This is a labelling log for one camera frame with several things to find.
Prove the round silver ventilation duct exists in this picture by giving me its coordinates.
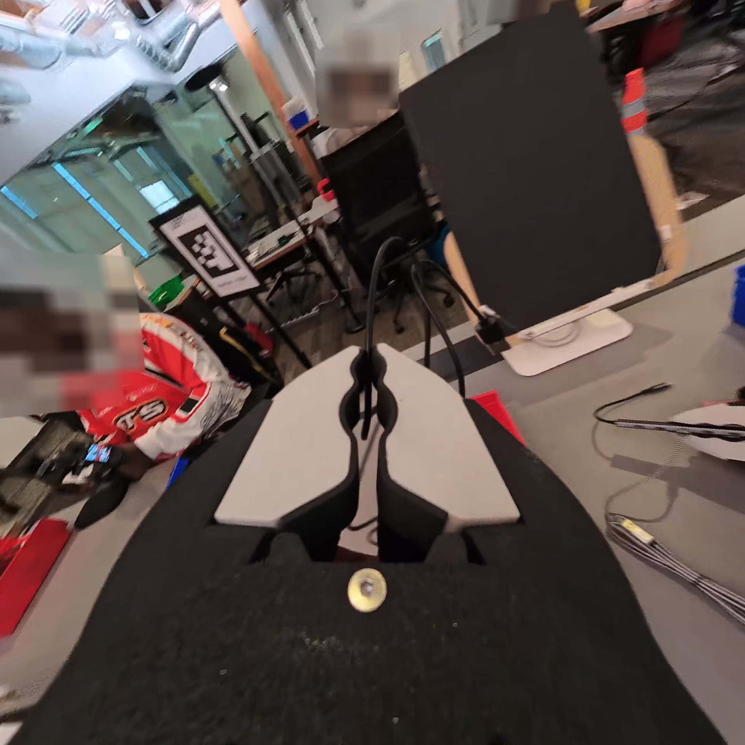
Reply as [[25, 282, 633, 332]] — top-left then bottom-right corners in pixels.
[[134, 0, 234, 71]]

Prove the wood-framed black board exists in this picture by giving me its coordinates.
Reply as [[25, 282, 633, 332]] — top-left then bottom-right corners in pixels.
[[398, 9, 690, 327]]

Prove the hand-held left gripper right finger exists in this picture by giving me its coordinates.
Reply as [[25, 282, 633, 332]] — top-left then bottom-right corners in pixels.
[[377, 343, 520, 562]]

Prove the black jacket yellow stripe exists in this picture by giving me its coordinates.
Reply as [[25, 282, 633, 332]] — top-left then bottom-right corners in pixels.
[[192, 303, 280, 388]]

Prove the orange traffic cone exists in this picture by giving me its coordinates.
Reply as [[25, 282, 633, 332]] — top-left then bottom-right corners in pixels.
[[620, 67, 650, 135]]

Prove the dark grey usb hub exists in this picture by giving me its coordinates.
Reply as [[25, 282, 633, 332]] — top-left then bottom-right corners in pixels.
[[594, 383, 745, 438]]

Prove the marker sign on stand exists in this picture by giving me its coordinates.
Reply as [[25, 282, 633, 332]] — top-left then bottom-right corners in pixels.
[[148, 195, 312, 370]]

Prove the black-white braided cable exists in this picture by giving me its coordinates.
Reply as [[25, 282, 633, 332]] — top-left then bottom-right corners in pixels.
[[602, 433, 745, 624]]

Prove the black usb cable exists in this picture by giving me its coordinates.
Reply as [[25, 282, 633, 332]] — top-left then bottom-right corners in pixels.
[[349, 237, 519, 542]]

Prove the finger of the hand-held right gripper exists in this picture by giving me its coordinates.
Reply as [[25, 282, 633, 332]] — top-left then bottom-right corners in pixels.
[[675, 404, 745, 427], [687, 437, 745, 461]]

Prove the black mesh office chair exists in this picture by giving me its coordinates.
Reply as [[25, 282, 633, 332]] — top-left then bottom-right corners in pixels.
[[320, 111, 461, 333]]

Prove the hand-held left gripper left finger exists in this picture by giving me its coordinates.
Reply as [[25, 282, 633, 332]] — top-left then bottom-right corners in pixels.
[[214, 346, 364, 562]]

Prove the small red plastic bin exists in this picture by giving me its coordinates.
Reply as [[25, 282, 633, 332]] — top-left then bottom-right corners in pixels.
[[0, 517, 72, 638]]

